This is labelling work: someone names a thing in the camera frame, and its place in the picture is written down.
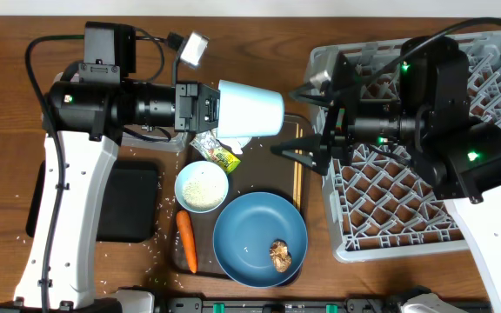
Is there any black plastic tray bin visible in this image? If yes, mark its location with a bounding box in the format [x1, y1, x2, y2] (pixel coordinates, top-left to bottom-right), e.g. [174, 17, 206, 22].
[25, 159, 161, 243]

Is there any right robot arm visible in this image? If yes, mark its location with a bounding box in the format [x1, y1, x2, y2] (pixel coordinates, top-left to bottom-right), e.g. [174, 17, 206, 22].
[272, 37, 501, 312]

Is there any light blue rice bowl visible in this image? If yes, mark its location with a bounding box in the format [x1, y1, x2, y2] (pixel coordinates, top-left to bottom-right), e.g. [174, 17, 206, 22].
[174, 161, 229, 213]

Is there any brown mushroom scrap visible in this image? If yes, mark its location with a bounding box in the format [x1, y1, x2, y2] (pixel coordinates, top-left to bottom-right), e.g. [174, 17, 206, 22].
[270, 240, 292, 273]

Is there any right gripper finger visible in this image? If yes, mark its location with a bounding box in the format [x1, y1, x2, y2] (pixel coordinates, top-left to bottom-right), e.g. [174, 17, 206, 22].
[289, 83, 332, 108]
[271, 134, 331, 176]

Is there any wooden chopstick left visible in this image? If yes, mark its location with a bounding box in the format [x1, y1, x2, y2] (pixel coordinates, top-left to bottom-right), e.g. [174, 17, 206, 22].
[292, 123, 300, 205]

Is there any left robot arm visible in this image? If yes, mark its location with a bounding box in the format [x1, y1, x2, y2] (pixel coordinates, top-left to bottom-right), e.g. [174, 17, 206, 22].
[0, 22, 220, 312]

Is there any grey plastic dishwasher rack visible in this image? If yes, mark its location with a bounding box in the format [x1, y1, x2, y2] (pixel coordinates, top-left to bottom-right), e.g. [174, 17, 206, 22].
[322, 31, 501, 263]

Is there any clear plastic bin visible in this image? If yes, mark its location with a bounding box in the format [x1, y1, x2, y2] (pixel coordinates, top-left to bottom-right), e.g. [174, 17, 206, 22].
[122, 132, 189, 153]

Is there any white napkin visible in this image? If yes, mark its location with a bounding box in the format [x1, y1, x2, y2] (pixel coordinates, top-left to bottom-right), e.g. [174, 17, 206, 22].
[219, 137, 251, 155]

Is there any dark brown serving tray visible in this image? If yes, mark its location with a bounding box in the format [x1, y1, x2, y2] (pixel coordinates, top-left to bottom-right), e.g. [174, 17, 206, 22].
[190, 115, 312, 279]

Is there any green yellow snack wrapper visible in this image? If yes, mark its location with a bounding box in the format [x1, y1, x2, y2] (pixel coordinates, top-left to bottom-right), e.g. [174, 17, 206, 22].
[190, 130, 240, 174]

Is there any wooden chopstick right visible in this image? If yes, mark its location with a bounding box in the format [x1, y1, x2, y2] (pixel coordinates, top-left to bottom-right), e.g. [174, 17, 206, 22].
[296, 128, 304, 210]

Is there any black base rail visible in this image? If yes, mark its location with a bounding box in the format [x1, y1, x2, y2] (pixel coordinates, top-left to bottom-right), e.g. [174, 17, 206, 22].
[158, 296, 492, 313]

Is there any light blue cup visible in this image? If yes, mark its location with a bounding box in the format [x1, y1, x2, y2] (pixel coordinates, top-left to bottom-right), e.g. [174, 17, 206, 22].
[217, 80, 284, 138]

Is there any orange carrot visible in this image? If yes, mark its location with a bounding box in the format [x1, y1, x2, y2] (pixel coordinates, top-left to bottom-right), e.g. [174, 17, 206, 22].
[176, 210, 197, 274]

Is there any wooden chopstick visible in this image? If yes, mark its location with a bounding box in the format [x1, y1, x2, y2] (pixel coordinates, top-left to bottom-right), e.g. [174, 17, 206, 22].
[292, 123, 300, 205]
[296, 128, 304, 210]

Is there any large blue plate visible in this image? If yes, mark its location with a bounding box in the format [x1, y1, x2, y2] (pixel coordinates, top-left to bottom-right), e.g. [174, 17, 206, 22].
[213, 192, 308, 289]

